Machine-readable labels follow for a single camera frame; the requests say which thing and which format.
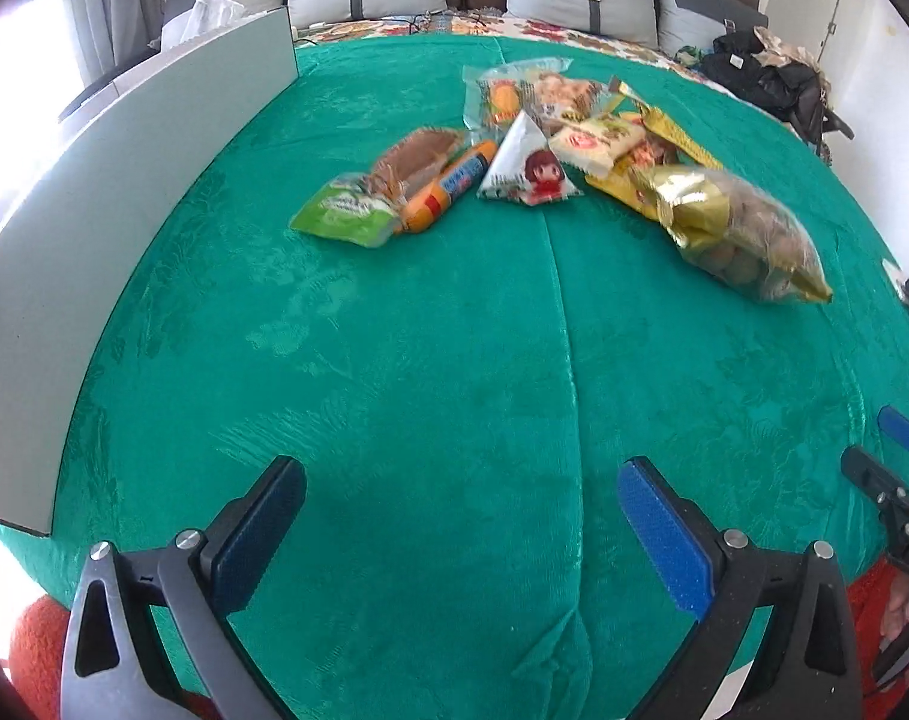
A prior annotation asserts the gold bag of nuts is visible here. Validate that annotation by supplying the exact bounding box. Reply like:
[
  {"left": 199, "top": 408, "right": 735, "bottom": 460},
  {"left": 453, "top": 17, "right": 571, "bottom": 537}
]
[{"left": 630, "top": 164, "right": 833, "bottom": 304}]

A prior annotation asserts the yellow snack bag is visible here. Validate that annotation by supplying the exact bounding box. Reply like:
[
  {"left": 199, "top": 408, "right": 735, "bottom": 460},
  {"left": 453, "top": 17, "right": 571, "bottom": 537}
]
[{"left": 586, "top": 76, "right": 721, "bottom": 221}]

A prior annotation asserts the rice cracker pack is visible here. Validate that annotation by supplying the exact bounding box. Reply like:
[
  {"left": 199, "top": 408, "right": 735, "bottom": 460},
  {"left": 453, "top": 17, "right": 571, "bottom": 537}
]
[{"left": 548, "top": 115, "right": 646, "bottom": 179}]

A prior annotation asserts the white triangular snack pack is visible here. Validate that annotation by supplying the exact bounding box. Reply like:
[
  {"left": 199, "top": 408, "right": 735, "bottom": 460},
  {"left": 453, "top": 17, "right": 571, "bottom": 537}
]
[{"left": 479, "top": 110, "right": 580, "bottom": 206}]

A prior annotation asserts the green snack bag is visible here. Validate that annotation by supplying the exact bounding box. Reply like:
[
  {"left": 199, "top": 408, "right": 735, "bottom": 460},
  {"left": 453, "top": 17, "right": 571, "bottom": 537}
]
[{"left": 288, "top": 127, "right": 466, "bottom": 249}]

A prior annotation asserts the orange sausage snack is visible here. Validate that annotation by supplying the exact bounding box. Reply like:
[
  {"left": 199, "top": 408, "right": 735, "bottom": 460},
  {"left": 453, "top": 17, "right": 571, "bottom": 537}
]
[{"left": 401, "top": 140, "right": 498, "bottom": 234}]

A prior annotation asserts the right hand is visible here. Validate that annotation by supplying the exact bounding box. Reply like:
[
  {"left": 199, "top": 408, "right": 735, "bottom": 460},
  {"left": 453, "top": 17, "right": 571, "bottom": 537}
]
[{"left": 879, "top": 574, "right": 909, "bottom": 640}]

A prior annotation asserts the orange red sleeve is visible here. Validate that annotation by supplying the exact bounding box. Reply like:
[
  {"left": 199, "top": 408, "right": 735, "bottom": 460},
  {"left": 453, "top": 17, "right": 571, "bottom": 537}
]
[{"left": 7, "top": 592, "right": 217, "bottom": 720}]

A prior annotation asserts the black clothes pile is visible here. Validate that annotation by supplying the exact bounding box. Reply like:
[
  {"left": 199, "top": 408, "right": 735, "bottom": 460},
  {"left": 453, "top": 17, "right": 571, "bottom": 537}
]
[{"left": 697, "top": 26, "right": 854, "bottom": 166}]

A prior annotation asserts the grey cardboard box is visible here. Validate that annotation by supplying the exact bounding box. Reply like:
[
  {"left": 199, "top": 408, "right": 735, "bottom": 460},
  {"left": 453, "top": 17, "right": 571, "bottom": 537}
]
[{"left": 0, "top": 8, "right": 298, "bottom": 536}]

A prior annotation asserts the green embossed bed cover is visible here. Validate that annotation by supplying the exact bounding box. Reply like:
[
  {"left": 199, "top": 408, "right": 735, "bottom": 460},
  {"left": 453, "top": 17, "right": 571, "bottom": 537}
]
[{"left": 0, "top": 34, "right": 909, "bottom": 718}]

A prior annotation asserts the grey pillow far right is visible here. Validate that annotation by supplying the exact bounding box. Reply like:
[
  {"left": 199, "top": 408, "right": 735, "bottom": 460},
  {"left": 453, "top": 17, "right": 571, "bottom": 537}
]
[{"left": 656, "top": 0, "right": 768, "bottom": 57}]

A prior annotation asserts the clear pack orange snack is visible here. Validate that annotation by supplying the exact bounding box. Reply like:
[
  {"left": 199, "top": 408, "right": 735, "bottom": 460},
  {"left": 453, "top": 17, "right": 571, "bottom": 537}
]
[{"left": 463, "top": 57, "right": 571, "bottom": 133}]

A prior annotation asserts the floral bed sheet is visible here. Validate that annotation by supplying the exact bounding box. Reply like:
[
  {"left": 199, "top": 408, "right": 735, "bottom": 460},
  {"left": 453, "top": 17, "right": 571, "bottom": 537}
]
[{"left": 292, "top": 10, "right": 734, "bottom": 98}]

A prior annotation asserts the white plastic bag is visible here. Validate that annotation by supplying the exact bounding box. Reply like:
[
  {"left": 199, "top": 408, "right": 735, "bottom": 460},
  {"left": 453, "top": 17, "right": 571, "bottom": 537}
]
[{"left": 160, "top": 0, "right": 244, "bottom": 52}]

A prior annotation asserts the grey curtain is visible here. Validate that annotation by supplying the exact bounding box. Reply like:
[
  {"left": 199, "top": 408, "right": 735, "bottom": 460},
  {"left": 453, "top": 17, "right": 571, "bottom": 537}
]
[{"left": 64, "top": 0, "right": 161, "bottom": 86}]

